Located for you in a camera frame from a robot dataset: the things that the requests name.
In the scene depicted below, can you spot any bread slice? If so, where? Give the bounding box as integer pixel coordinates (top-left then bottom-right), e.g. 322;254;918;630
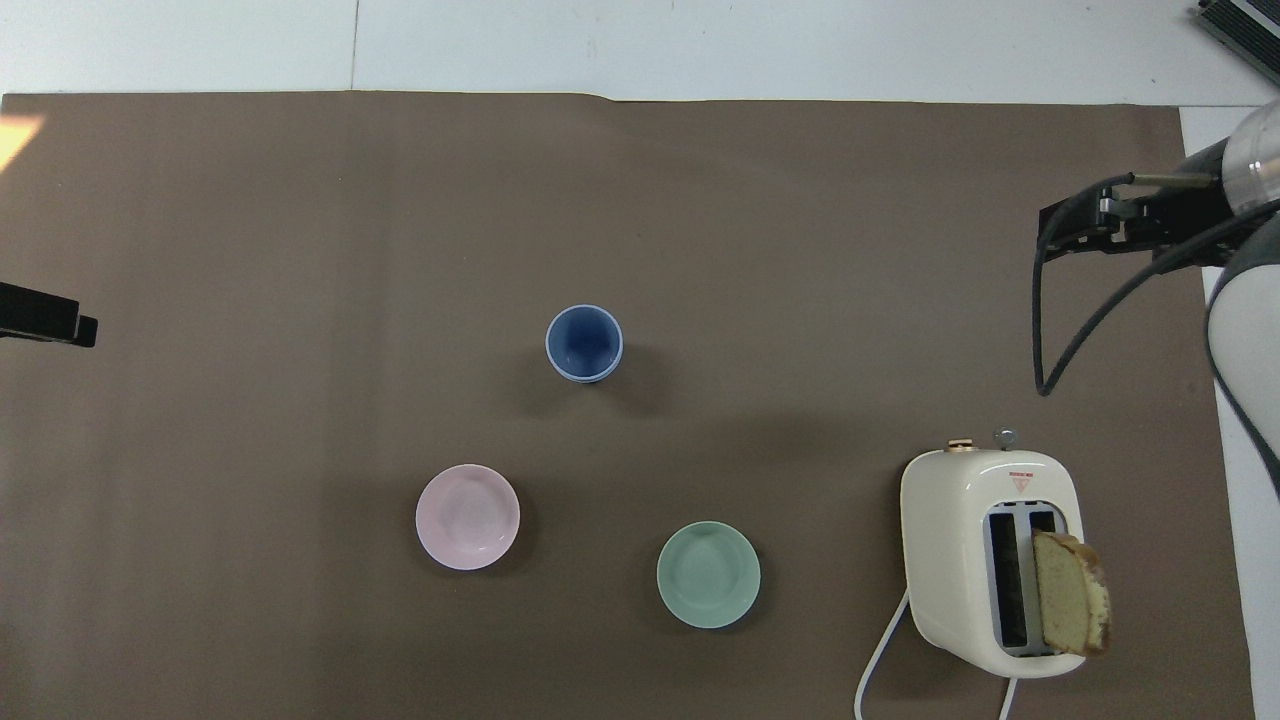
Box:
1031;530;1113;659

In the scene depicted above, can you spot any black cable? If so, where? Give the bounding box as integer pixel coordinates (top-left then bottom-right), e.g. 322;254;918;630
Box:
1031;172;1280;399

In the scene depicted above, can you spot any blue cup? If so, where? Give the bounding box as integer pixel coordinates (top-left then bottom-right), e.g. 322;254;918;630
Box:
545;304;625;384

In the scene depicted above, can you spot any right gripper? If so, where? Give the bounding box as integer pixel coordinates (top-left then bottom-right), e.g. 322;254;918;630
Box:
1126;140;1251;268

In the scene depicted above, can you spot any green plate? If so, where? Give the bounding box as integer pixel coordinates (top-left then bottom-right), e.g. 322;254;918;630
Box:
656;520;762;631

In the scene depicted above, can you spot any black stand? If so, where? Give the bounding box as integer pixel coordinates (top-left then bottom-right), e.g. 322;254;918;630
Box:
1196;0;1280;59

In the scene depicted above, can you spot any cream toaster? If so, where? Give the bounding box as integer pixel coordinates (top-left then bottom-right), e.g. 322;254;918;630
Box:
899;428;1087;680

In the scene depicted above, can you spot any white power cord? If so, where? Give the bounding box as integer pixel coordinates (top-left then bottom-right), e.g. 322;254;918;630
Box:
854;588;1021;720

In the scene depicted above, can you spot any pink plate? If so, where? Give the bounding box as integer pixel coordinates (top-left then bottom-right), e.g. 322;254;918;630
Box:
415;463;522;572

